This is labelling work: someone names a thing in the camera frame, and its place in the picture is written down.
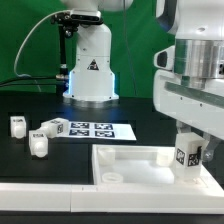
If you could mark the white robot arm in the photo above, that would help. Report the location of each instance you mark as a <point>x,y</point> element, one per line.
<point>189,82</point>

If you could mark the white L-shaped fence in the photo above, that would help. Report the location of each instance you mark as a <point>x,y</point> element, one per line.
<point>105,198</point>

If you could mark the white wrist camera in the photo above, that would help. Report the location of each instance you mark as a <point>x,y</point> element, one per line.
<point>165,59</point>

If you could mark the black camera on stand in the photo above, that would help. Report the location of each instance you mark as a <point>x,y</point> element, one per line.
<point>68,23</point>

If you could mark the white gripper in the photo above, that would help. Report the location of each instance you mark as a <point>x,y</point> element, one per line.
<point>202,109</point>

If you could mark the white sheet with tags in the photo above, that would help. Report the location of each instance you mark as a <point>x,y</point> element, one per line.
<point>100,131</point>

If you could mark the white square tabletop part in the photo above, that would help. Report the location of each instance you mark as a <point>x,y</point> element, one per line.
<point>146,166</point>

